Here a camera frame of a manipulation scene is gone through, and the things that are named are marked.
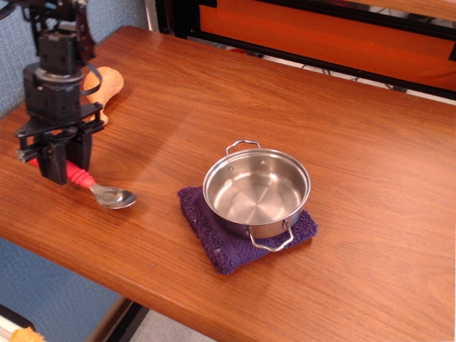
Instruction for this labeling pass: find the purple towel cloth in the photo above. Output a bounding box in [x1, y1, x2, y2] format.
[177, 187, 318, 274]

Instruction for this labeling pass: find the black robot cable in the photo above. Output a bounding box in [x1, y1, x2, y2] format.
[80, 61, 103, 97]

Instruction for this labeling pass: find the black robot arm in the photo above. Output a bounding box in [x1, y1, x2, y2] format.
[1, 1, 103, 185]

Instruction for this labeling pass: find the toy chicken drumstick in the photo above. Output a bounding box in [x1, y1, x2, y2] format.
[83, 66, 124, 125]

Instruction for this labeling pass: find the orange panel black frame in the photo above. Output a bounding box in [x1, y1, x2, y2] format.
[155, 1, 455, 100]

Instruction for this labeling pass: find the stainless steel pot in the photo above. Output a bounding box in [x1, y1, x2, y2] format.
[202, 140, 311, 252]

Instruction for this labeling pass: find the red handled metal spoon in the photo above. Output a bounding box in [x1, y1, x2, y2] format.
[27, 157, 138, 210]

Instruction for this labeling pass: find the orange object bottom corner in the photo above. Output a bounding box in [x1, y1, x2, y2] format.
[9, 327, 45, 342]

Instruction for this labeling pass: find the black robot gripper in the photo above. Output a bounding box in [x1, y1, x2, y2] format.
[16, 63, 103, 185]

